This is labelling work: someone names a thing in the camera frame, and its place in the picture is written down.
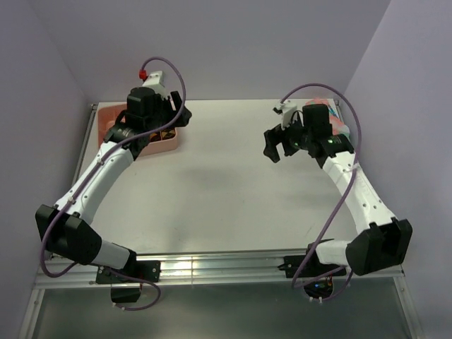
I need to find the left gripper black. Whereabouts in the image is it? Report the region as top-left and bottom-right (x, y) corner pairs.
(144, 90), (191, 134)

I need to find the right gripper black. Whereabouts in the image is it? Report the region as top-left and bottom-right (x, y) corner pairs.
(263, 112), (312, 163)

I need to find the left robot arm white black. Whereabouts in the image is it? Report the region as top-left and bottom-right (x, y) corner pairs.
(35, 86), (192, 282)

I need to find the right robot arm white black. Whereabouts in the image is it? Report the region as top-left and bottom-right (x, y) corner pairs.
(263, 103), (412, 278)

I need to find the red argyle rolled sock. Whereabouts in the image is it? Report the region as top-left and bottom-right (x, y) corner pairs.
(150, 132), (162, 143)

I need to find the pink patterned sock pair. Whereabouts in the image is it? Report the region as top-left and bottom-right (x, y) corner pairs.
(305, 97), (350, 138)

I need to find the brown argyle rolled sock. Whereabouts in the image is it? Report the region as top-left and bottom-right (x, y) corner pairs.
(160, 129), (177, 141)

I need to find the pink divided organizer tray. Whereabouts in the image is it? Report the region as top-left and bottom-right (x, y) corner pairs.
(97, 104), (179, 157)

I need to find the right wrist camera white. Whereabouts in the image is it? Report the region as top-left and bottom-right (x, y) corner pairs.
(273, 100), (298, 130)

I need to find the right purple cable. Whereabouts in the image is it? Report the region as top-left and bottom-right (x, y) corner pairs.
(280, 83), (363, 303)

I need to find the purple cable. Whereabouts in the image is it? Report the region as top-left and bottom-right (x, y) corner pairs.
(39, 56), (188, 312)
(280, 83), (363, 303)

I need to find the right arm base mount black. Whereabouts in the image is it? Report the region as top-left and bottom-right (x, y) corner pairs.
(278, 244), (347, 301)

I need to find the aluminium rail frame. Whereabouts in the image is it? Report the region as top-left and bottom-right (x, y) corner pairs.
(17, 100), (424, 339)

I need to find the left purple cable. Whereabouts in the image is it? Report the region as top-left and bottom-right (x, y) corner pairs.
(39, 56), (188, 312)

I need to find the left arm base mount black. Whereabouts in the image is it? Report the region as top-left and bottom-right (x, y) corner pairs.
(95, 260), (162, 311)

